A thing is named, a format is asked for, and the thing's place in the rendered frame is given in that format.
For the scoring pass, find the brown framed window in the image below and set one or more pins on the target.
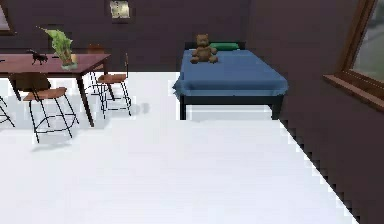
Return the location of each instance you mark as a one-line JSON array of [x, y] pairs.
[[361, 56]]

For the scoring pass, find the dark framed wall picture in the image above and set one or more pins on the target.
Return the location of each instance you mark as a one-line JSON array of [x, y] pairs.
[[4, 23]]

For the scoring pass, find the small framed wall picture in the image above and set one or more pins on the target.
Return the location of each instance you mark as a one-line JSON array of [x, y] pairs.
[[119, 9]]

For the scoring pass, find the dark red wooden table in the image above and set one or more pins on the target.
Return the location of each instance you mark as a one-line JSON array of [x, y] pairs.
[[50, 63]]

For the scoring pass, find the green potted house plant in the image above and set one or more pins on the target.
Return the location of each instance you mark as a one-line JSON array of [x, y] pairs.
[[62, 46]]

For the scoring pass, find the small black animal figurine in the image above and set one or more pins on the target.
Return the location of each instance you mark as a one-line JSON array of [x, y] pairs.
[[39, 57]]

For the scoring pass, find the blue bed with black frame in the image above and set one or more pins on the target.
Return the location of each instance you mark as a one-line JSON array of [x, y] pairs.
[[230, 76]]

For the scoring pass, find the brown teddy bear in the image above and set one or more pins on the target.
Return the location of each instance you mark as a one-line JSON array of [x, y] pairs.
[[203, 50]]

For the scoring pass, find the green pillow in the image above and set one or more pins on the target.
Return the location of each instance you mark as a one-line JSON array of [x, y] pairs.
[[224, 46]]

